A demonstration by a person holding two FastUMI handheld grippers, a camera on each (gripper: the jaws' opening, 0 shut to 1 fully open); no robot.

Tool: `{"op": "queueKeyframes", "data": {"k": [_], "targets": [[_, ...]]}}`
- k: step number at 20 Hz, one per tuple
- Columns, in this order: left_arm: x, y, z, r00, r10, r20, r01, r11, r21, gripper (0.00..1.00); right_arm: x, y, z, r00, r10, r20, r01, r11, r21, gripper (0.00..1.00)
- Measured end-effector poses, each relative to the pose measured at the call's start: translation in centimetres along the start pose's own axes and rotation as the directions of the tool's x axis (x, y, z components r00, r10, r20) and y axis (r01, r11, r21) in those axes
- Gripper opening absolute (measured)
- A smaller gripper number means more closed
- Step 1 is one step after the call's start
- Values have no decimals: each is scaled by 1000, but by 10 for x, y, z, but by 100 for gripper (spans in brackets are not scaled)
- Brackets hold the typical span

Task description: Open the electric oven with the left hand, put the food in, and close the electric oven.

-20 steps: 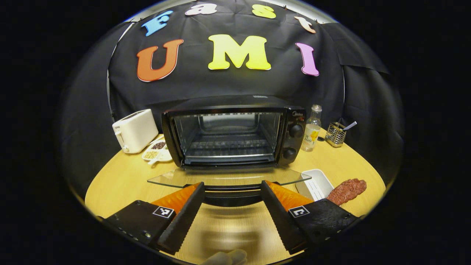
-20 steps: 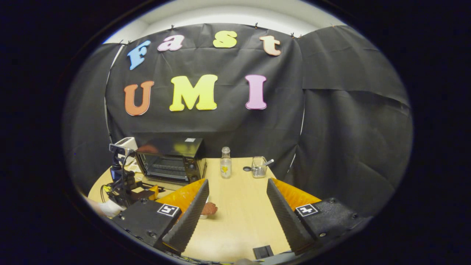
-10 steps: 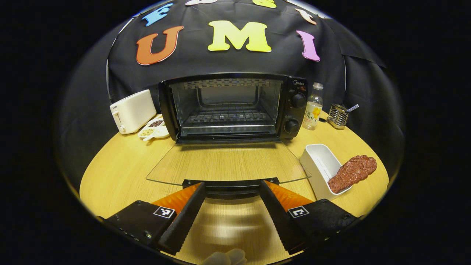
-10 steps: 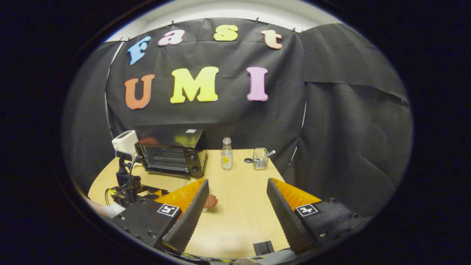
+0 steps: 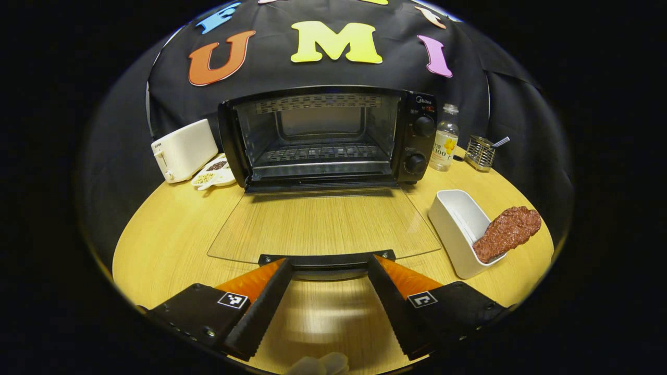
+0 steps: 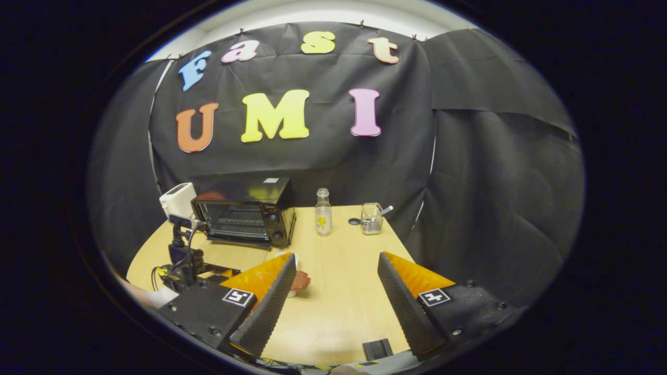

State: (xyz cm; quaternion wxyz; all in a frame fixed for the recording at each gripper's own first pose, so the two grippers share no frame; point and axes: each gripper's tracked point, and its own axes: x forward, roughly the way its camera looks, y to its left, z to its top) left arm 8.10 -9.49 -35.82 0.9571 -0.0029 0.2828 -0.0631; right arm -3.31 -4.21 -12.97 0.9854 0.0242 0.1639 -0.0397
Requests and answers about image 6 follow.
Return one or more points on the white toaster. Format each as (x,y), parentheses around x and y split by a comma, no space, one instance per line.
(177,200)

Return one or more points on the black backdrop cloth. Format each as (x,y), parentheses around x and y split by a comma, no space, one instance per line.
(469,182)

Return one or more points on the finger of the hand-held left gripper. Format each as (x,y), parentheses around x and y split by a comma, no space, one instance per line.
(221,270)

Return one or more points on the clear glass bottle yellow label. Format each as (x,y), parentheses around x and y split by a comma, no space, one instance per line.
(323,216)

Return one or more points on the small white plastic tray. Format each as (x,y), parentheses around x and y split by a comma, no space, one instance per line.
(292,294)

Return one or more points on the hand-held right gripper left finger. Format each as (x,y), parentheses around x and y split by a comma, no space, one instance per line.
(268,307)

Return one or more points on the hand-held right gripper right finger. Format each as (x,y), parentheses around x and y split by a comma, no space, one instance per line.
(406,312)

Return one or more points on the clear glass jar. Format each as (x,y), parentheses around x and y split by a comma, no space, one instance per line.
(371,223)

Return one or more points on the black electric oven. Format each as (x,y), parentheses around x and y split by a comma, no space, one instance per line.
(245,219)

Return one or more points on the brown steak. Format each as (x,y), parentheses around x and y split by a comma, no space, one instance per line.
(300,281)

